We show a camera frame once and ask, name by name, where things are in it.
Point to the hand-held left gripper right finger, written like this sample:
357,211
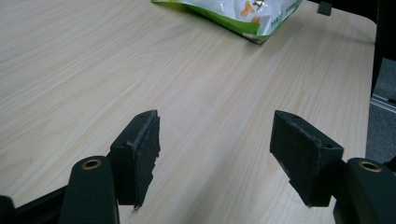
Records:
306,158

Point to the metal floor rail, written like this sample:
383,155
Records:
383,104

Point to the white and green snack packet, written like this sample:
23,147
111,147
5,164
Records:
236,15

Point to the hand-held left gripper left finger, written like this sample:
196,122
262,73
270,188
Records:
137,158

